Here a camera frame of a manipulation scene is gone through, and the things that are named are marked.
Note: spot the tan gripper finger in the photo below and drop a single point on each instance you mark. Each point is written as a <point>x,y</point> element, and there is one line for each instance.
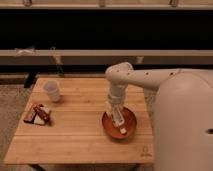
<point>109,109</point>
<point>121,118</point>

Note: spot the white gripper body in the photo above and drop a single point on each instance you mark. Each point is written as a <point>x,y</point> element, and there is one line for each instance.
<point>116,95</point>

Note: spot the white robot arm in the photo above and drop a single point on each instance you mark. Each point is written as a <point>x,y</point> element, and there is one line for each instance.
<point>183,113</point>

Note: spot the orange ceramic bowl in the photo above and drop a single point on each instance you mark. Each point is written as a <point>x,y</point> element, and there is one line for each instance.
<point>130,125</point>

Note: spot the wooden table top board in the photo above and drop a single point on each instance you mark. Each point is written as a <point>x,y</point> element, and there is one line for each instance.
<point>76,134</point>

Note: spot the clear plastic cup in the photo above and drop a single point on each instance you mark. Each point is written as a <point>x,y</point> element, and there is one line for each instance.
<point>51,88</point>

